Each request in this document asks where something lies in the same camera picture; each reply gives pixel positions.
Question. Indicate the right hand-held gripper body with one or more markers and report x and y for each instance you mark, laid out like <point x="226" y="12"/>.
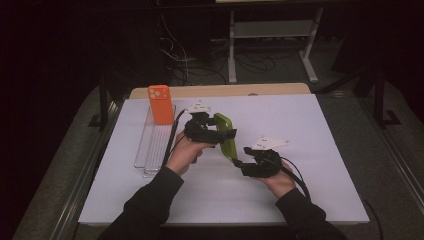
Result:
<point x="265" y="166"/>

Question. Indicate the clear plastic rack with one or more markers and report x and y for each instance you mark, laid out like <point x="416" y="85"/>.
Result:
<point x="156" y="146"/>

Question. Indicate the green cartoon phone case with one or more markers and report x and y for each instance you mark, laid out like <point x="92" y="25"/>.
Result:
<point x="228" y="150"/>

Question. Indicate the aluminium rail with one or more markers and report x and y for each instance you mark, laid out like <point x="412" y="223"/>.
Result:
<point x="396" y="156"/>
<point x="85" y="173"/>

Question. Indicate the person's left hand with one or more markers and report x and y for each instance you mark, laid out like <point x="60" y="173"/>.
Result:
<point x="183" y="155"/>

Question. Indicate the person's right hand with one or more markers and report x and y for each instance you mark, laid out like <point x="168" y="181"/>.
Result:
<point x="280" y="183"/>

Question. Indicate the white metal desk frame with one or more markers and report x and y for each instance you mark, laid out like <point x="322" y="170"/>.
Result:
<point x="271" y="29"/>

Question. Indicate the orange phone case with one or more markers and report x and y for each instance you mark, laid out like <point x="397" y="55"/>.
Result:
<point x="161" y="106"/>

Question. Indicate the black metal stand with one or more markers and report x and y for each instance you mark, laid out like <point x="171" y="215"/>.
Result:
<point x="103" y="103"/>
<point x="380" y="100"/>

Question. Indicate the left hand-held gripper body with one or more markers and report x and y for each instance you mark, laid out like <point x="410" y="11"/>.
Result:
<point x="200" y="130"/>

